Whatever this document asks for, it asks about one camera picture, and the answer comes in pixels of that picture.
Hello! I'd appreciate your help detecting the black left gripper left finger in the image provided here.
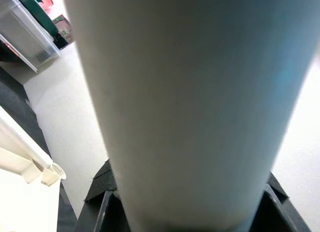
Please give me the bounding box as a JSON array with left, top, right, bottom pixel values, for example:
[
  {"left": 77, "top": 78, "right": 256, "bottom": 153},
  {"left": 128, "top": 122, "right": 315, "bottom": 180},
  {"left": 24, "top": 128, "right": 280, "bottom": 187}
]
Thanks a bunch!
[{"left": 74, "top": 159, "right": 131, "bottom": 232}]

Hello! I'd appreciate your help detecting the white plastic table leg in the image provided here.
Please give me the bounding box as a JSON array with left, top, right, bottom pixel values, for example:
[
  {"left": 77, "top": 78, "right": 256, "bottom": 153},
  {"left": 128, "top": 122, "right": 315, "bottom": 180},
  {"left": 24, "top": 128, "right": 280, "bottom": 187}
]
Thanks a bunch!
[{"left": 61, "top": 0, "right": 320, "bottom": 232}]

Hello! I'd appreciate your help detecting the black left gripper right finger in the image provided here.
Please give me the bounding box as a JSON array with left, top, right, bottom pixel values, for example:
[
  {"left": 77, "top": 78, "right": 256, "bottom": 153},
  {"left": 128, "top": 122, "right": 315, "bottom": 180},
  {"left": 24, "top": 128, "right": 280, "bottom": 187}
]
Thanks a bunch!
[{"left": 249, "top": 171, "right": 313, "bottom": 232}]

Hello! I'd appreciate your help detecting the white plastic table top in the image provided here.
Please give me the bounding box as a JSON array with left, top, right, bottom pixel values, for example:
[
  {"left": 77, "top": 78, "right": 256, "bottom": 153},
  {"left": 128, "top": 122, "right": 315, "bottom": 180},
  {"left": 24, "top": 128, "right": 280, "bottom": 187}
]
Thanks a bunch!
[{"left": 0, "top": 105, "right": 67, "bottom": 232}]

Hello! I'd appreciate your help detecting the clear plastic storage box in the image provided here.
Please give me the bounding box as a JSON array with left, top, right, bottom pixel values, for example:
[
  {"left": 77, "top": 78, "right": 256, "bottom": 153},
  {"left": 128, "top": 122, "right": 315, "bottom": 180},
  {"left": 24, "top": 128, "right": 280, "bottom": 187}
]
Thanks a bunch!
[{"left": 0, "top": 0, "right": 61, "bottom": 73}]

